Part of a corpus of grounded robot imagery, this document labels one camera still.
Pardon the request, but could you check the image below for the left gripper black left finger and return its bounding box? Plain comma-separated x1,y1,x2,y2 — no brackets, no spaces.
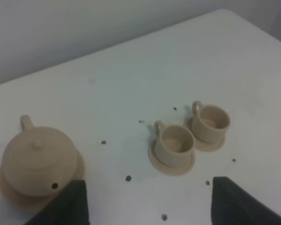
26,180,90,225

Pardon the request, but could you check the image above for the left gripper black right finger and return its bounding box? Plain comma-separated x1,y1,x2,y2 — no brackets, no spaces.
211,177,281,225

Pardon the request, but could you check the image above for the beige teapot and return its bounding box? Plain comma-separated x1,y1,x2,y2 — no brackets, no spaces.
1,115,78,197

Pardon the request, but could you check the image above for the beige teapot saucer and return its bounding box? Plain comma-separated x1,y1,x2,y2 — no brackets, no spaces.
0,150,85,213

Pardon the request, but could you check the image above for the beige left cup saucer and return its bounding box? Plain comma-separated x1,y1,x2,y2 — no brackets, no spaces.
148,140,195,176

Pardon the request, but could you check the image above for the beige cup saucer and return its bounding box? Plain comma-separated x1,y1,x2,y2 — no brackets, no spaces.
183,117,226,152
148,140,195,176

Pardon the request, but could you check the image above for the beige right cup saucer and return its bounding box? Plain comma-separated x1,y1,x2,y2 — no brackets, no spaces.
183,117,226,152

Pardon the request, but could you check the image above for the beige left teacup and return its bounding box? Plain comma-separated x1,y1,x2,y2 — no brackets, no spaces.
153,120,195,169

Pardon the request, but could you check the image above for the beige teacup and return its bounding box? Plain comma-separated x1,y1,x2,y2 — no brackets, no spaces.
153,120,195,169
191,101,230,144

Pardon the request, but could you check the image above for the beige right teacup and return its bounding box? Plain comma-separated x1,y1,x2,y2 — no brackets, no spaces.
191,101,230,144

